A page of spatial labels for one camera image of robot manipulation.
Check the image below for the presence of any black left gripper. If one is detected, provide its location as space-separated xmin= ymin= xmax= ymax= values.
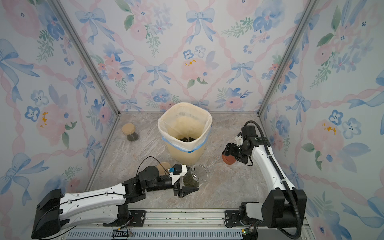
xmin=146 ymin=164 xmax=199 ymax=197

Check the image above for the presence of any aluminium mounting rail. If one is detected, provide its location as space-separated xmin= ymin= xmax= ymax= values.
xmin=56 ymin=208 xmax=316 ymax=240

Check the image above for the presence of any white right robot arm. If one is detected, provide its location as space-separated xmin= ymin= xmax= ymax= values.
xmin=222 ymin=121 xmax=307 ymax=231

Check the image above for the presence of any glass jar light wood lid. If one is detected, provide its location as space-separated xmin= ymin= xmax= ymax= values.
xmin=122 ymin=123 xmax=139 ymax=142

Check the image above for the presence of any glass jar tan lid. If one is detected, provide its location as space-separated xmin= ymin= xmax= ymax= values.
xmin=157 ymin=162 xmax=171 ymax=176

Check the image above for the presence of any cream ribbed trash bin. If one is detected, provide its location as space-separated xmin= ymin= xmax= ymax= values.
xmin=166 ymin=144 xmax=206 ymax=167

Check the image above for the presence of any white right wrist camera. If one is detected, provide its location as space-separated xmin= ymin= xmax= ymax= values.
xmin=235 ymin=133 xmax=243 ymax=147

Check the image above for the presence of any glass jar with tea leaves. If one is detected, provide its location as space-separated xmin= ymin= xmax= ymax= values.
xmin=183 ymin=164 xmax=209 ymax=188

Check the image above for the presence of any translucent bin liner blue band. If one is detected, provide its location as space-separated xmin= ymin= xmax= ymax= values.
xmin=158 ymin=103 xmax=213 ymax=153

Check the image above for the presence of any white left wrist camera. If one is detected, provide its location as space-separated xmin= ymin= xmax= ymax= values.
xmin=168 ymin=164 xmax=188 ymax=185

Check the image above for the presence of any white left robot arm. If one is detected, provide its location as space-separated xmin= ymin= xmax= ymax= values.
xmin=31 ymin=164 xmax=199 ymax=240

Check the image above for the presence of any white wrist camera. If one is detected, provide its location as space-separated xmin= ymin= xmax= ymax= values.
xmin=235 ymin=133 xmax=243 ymax=147
xmin=168 ymin=164 xmax=188 ymax=185

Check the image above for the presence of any red jar lid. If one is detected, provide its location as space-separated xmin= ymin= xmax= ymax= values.
xmin=222 ymin=154 xmax=237 ymax=165

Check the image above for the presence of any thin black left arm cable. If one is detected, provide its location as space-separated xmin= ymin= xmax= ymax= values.
xmin=136 ymin=155 xmax=171 ymax=176

